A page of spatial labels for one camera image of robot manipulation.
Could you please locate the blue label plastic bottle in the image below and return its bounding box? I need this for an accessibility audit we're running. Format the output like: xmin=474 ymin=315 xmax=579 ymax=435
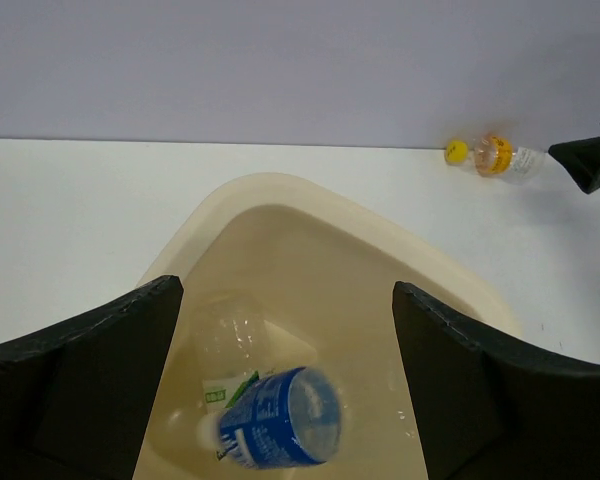
xmin=196 ymin=366 xmax=343 ymax=470

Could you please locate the cream plastic bin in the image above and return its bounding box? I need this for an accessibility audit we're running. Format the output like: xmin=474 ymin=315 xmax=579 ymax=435
xmin=135 ymin=174 xmax=521 ymax=479

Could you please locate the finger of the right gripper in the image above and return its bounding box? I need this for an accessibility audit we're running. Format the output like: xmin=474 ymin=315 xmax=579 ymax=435
xmin=548 ymin=136 xmax=600 ymax=194

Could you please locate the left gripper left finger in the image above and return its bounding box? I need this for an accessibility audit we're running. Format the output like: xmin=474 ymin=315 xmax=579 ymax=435
xmin=0 ymin=275 xmax=184 ymax=479

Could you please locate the green label plastic bottle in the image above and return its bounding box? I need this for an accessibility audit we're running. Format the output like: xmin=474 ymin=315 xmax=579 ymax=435
xmin=191 ymin=291 xmax=274 ymax=413

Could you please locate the yellow label plastic bottle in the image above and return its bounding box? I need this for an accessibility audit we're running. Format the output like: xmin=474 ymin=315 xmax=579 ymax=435
xmin=444 ymin=133 xmax=546 ymax=184

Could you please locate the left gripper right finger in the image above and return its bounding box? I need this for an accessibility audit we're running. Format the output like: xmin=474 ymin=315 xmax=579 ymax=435
xmin=393 ymin=282 xmax=600 ymax=479

